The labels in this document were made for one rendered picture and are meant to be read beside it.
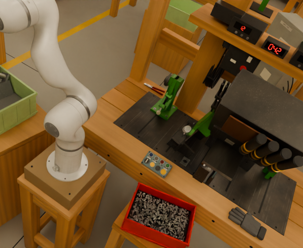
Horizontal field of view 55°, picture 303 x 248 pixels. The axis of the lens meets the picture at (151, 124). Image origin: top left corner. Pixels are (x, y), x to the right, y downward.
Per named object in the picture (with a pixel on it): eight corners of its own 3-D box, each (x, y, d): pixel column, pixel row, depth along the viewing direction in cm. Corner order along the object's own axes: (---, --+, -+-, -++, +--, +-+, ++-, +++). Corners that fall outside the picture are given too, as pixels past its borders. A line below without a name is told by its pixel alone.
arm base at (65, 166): (63, 189, 131) (65, 167, 118) (38, 161, 137) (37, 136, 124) (96, 167, 143) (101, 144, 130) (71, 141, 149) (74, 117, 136)
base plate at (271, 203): (282, 237, 152) (284, 235, 151) (112, 124, 174) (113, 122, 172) (294, 183, 181) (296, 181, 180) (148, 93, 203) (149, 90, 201)
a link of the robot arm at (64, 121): (89, 139, 130) (96, 101, 113) (61, 167, 117) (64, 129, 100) (68, 125, 132) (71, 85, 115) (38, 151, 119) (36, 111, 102)
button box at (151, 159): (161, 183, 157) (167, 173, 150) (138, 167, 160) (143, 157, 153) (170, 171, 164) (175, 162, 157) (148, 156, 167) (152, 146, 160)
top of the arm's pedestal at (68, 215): (69, 221, 135) (69, 217, 132) (16, 183, 141) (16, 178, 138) (109, 176, 157) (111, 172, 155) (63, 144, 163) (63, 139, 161)
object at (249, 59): (246, 82, 155) (261, 59, 145) (218, 67, 159) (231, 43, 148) (252, 73, 164) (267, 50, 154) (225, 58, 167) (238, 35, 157)
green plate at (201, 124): (200, 143, 158) (225, 123, 143) (188, 133, 159) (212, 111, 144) (208, 132, 166) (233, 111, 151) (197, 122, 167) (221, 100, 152)
